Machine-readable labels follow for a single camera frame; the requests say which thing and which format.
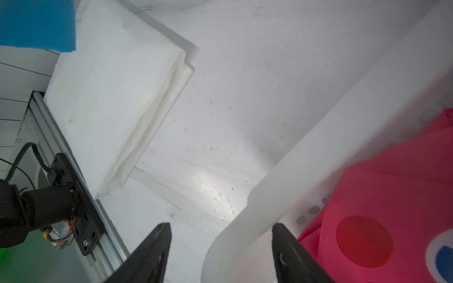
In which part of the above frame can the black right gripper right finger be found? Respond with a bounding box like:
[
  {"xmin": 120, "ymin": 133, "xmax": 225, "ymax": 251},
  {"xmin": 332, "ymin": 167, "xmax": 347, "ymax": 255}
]
[{"xmin": 271, "ymin": 223, "xmax": 334, "ymax": 283}]

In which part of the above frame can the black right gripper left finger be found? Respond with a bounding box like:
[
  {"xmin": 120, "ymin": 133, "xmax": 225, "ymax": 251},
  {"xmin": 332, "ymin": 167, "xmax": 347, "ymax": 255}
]
[{"xmin": 106, "ymin": 222, "xmax": 172, "ymax": 283}]

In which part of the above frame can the pink bunny raincoat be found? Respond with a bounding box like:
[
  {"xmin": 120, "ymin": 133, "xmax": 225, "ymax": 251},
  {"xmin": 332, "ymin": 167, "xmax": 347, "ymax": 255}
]
[{"xmin": 298, "ymin": 108, "xmax": 453, "ymax": 283}]

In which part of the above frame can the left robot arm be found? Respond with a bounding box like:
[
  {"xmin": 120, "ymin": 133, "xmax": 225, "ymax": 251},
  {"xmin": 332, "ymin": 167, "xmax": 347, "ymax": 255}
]
[{"xmin": 1, "ymin": 180, "xmax": 79, "ymax": 249}]

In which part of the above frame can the white plastic perforated basket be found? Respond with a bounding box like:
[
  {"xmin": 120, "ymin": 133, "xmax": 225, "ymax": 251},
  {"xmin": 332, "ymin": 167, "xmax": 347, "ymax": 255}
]
[{"xmin": 201, "ymin": 53, "xmax": 453, "ymax": 283}]

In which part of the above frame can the white folded raincoat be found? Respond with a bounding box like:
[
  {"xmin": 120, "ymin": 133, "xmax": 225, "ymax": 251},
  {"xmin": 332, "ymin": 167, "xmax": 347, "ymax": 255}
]
[{"xmin": 44, "ymin": 1, "xmax": 193, "ymax": 199}]

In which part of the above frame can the blue folded raincoat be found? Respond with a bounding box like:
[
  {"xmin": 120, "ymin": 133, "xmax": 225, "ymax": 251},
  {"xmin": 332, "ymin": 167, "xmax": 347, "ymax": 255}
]
[{"xmin": 1, "ymin": 0, "xmax": 76, "ymax": 53}]

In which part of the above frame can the electronics wiring bundle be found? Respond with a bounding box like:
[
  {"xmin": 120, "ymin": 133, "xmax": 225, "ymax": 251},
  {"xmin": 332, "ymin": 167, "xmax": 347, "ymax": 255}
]
[{"xmin": 42, "ymin": 215, "xmax": 79, "ymax": 251}]

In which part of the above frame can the aluminium mounting rail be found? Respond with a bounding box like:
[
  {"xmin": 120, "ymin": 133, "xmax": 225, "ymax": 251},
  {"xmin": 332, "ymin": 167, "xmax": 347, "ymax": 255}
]
[{"xmin": 25, "ymin": 92, "xmax": 130, "ymax": 283}]

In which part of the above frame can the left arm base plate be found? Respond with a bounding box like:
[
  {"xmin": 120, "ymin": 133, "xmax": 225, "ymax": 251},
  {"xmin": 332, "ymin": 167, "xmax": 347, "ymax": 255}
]
[{"xmin": 48, "ymin": 153, "xmax": 106, "ymax": 256}]

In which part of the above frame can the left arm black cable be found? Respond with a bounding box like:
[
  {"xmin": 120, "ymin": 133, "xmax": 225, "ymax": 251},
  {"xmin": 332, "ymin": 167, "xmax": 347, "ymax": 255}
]
[{"xmin": 0, "ymin": 142, "xmax": 54, "ymax": 190}]

